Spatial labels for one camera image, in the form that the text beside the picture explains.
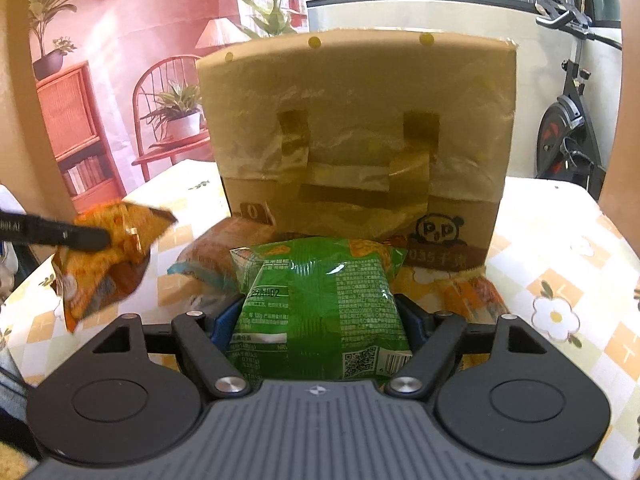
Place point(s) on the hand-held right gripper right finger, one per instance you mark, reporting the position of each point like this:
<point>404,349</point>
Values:
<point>411,321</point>

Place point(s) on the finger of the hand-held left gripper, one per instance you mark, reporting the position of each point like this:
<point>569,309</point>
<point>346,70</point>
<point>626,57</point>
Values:
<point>70,235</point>

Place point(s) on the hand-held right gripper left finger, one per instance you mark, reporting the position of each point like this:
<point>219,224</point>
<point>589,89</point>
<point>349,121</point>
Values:
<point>226,317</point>

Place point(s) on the orange snack bag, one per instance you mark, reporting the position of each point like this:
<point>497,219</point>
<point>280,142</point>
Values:
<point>100,280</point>

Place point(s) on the orange yellow snack packet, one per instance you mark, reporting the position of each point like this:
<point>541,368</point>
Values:
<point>470,290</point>

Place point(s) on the brown snack bag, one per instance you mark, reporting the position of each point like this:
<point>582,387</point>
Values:
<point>215,250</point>

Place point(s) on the green snack bag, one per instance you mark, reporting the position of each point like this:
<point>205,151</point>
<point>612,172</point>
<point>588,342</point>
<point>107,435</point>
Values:
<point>320,310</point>

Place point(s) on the plastic-lined cardboard box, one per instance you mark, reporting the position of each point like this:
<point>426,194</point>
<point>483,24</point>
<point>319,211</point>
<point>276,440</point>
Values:
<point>350,125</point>

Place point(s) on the wooden board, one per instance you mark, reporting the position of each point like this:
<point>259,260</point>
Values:
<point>20,135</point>

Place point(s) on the floral checked tablecloth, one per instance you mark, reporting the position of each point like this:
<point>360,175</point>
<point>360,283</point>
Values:
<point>550,240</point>

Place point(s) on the printed room backdrop cloth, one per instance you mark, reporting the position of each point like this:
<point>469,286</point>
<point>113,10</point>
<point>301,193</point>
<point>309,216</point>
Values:
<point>125,60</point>

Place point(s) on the black exercise bike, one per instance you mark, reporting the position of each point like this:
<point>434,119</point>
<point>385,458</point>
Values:
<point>565,125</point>

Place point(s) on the wooden door panel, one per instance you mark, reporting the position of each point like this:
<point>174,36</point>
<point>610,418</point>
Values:
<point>622,110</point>

